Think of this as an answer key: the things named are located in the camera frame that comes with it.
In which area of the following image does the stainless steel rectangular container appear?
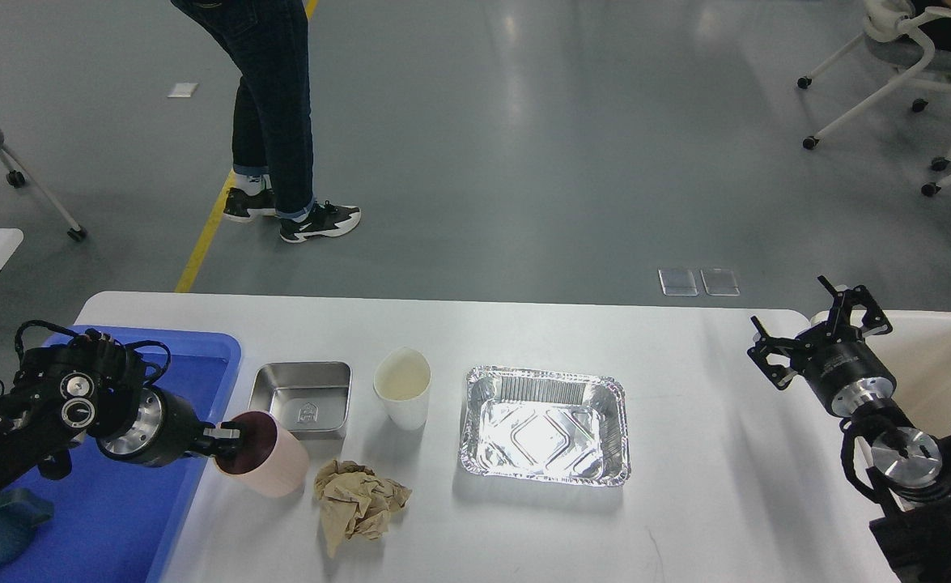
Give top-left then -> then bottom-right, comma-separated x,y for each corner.
248,361 -> 350,440

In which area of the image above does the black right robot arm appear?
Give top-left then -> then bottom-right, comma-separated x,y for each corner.
746,277 -> 951,582

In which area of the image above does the crumpled brown paper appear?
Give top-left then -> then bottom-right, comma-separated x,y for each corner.
313,460 -> 412,559

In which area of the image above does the pink mug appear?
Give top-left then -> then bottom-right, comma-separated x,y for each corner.
213,411 -> 309,498

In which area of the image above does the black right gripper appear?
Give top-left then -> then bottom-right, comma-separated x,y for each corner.
746,275 -> 896,419

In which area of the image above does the blue plastic tray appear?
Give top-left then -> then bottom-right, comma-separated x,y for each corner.
0,327 -> 241,582

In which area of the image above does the white office chair right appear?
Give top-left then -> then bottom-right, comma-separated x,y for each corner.
797,1 -> 951,149

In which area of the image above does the floor socket plate right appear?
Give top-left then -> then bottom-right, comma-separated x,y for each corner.
698,268 -> 741,296

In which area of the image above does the person in blue jeans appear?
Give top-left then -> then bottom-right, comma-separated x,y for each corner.
176,1 -> 361,243

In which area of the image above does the white plastic bin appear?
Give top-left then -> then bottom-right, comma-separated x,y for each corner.
811,311 -> 951,454

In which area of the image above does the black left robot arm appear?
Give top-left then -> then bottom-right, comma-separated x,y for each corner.
0,322 -> 245,491

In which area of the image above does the white paper on floor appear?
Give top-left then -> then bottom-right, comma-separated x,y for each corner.
168,82 -> 198,99

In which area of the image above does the floor socket plate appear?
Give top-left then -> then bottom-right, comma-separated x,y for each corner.
657,268 -> 698,296
698,268 -> 741,296

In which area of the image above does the white paper cup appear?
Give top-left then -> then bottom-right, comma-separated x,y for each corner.
374,347 -> 433,431

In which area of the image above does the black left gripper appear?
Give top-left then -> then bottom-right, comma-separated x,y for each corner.
96,387 -> 242,467

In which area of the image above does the floor socket plate left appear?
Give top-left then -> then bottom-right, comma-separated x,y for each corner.
657,268 -> 698,296

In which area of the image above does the aluminium foil tray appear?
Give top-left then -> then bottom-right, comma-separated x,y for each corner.
459,365 -> 631,487

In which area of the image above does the dark blue mug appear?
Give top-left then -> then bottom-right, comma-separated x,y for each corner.
0,487 -> 54,567

